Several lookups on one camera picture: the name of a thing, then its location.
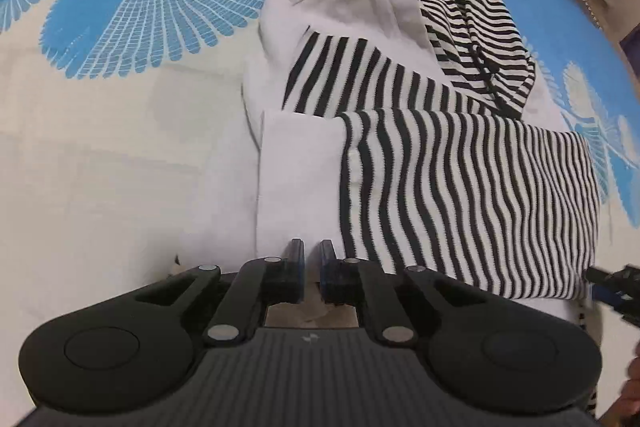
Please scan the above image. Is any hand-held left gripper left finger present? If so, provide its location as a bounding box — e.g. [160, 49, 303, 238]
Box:
[131, 238, 306, 349]

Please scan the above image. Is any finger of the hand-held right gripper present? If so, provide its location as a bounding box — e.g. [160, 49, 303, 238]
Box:
[584, 263, 640, 323]

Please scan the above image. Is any blue white printed bed sheet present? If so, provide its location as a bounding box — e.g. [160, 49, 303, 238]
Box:
[0, 0, 640, 427]

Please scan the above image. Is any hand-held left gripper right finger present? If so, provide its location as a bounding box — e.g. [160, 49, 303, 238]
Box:
[319, 238, 502, 349]

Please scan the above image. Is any person's right forearm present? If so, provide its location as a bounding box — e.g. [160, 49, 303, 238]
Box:
[597, 347, 640, 427]

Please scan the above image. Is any white black striped hoodie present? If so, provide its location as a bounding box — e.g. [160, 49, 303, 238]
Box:
[241, 0, 601, 423]

